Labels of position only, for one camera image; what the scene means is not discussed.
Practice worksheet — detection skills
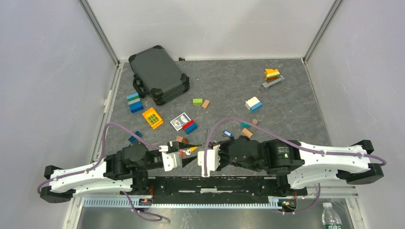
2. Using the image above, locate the metal keyring plate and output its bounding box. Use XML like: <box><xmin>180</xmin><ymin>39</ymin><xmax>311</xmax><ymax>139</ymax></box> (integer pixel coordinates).
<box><xmin>204</xmin><ymin>129</ymin><xmax>211</xmax><ymax>147</ymax></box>

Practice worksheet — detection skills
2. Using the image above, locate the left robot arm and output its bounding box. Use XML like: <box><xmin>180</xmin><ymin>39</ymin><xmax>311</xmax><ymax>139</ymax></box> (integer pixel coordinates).
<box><xmin>39</xmin><ymin>141</ymin><xmax>199</xmax><ymax>203</ymax></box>

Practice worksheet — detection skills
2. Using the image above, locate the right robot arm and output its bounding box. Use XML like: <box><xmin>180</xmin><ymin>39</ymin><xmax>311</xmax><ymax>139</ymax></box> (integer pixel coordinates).
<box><xmin>198</xmin><ymin>135</ymin><xmax>384</xmax><ymax>195</ymax></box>

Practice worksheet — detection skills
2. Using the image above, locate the light wooden block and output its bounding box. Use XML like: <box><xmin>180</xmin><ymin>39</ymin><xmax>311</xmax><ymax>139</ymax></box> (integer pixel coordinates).
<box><xmin>175</xmin><ymin>136</ymin><xmax>184</xmax><ymax>142</ymax></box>

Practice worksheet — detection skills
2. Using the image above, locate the blue key tag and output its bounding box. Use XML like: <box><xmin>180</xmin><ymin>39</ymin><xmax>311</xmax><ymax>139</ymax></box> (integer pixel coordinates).
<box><xmin>223</xmin><ymin>130</ymin><xmax>233</xmax><ymax>138</ymax></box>

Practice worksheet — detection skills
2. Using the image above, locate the red blue lego block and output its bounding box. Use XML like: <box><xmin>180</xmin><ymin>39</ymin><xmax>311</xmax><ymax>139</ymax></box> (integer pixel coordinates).
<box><xmin>182</xmin><ymin>120</ymin><xmax>198</xmax><ymax>135</ymax></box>

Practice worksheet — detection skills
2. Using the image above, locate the playing card box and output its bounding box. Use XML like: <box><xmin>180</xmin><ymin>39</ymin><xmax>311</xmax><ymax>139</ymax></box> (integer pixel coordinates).
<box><xmin>170</xmin><ymin>112</ymin><xmax>191</xmax><ymax>131</ymax></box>

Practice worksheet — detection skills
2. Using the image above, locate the orange wooden block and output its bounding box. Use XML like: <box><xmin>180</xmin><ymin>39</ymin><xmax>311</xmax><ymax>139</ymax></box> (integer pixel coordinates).
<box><xmin>241</xmin><ymin>128</ymin><xmax>253</xmax><ymax>138</ymax></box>

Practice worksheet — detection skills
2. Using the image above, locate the teal wooden block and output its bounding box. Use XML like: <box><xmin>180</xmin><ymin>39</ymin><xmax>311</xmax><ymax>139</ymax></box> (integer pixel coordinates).
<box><xmin>241</xmin><ymin>123</ymin><xmax>251</xmax><ymax>128</ymax></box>

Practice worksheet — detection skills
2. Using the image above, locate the yellow lego plate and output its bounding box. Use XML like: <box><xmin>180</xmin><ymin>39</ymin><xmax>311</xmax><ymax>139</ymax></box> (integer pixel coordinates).
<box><xmin>142</xmin><ymin>107</ymin><xmax>164</xmax><ymax>129</ymax></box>

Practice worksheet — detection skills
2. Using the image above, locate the tan wooden block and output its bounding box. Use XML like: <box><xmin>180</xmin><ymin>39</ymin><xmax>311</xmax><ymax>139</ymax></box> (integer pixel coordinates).
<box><xmin>201</xmin><ymin>100</ymin><xmax>210</xmax><ymax>109</ymax></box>

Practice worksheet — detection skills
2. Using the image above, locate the green lego brick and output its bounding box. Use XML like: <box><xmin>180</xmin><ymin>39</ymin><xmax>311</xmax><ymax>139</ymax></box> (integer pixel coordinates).
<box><xmin>192</xmin><ymin>98</ymin><xmax>203</xmax><ymax>105</ymax></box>

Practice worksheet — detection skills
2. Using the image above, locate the white blue lego block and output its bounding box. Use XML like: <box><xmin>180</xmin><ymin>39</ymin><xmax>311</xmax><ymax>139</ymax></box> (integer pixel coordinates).
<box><xmin>245</xmin><ymin>96</ymin><xmax>263</xmax><ymax>112</ymax></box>

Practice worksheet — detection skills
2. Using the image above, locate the blue green white lego stack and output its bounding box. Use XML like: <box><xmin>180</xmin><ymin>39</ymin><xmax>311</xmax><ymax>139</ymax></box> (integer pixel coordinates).
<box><xmin>127</xmin><ymin>93</ymin><xmax>144</xmax><ymax>113</ymax></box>

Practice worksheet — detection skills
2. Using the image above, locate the grey lego piece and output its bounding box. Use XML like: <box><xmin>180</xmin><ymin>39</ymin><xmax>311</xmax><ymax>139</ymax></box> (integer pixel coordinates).
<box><xmin>261</xmin><ymin>75</ymin><xmax>285</xmax><ymax>90</ymax></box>

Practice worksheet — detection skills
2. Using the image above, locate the black hard case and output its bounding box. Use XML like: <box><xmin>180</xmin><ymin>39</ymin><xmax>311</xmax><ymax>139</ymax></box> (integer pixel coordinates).
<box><xmin>128</xmin><ymin>45</ymin><xmax>190</xmax><ymax>105</ymax></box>

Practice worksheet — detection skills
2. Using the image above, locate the plastic water bottle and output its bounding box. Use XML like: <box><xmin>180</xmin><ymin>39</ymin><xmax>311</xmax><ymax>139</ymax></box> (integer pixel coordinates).
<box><xmin>322</xmin><ymin>202</ymin><xmax>343</xmax><ymax>229</ymax></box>

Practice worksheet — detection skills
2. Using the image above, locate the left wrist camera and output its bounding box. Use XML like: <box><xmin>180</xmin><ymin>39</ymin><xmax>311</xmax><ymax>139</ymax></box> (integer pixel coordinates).
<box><xmin>159</xmin><ymin>146</ymin><xmax>182</xmax><ymax>172</ymax></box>

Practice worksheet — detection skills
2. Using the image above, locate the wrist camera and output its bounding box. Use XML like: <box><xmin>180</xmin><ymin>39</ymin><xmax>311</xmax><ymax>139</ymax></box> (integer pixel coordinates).
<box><xmin>159</xmin><ymin>146</ymin><xmax>182</xmax><ymax>172</ymax></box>
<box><xmin>197</xmin><ymin>145</ymin><xmax>220</xmax><ymax>177</ymax></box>

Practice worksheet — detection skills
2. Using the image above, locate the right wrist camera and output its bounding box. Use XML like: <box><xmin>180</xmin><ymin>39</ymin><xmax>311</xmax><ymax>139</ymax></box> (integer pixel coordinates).
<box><xmin>197</xmin><ymin>145</ymin><xmax>220</xmax><ymax>177</ymax></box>

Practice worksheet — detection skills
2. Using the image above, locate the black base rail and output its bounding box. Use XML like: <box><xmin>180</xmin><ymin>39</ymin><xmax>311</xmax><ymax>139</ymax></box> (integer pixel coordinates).
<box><xmin>119</xmin><ymin>176</ymin><xmax>308</xmax><ymax>205</ymax></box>

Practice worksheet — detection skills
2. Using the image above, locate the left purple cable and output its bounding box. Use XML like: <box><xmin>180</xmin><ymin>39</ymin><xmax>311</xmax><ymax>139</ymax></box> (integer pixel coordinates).
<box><xmin>36</xmin><ymin>122</ymin><xmax>163</xmax><ymax>222</ymax></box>

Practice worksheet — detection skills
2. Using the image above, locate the purple cable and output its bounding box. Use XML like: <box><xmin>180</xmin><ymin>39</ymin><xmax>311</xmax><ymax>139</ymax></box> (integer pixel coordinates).
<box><xmin>203</xmin><ymin>117</ymin><xmax>387</xmax><ymax>216</ymax></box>
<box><xmin>36</xmin><ymin>122</ymin><xmax>163</xmax><ymax>222</ymax></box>

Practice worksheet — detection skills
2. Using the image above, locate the white cable duct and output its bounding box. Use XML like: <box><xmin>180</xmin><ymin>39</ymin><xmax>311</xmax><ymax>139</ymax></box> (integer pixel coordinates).
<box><xmin>83</xmin><ymin>197</ymin><xmax>282</xmax><ymax>210</ymax></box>

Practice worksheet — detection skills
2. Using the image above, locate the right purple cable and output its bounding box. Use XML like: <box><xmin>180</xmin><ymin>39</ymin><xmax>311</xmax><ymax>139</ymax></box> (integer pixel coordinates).
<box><xmin>203</xmin><ymin>117</ymin><xmax>387</xmax><ymax>216</ymax></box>

